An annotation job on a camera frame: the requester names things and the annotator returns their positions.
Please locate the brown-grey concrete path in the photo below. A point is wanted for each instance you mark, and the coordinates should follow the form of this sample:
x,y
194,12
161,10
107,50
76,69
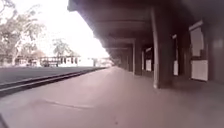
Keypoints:
x,y
113,100

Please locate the distant white building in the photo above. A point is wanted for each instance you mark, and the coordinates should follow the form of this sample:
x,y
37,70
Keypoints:
x,y
70,61

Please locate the distant tree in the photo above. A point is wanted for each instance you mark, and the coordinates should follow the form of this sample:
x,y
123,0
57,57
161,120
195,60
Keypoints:
x,y
62,46

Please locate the dark kerb strip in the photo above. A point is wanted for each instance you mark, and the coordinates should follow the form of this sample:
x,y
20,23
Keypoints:
x,y
33,83

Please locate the dark grass field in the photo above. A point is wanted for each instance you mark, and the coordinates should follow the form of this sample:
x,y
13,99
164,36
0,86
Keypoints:
x,y
30,73

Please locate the group of pale trees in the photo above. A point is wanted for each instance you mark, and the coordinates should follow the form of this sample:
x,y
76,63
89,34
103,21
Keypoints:
x,y
16,36

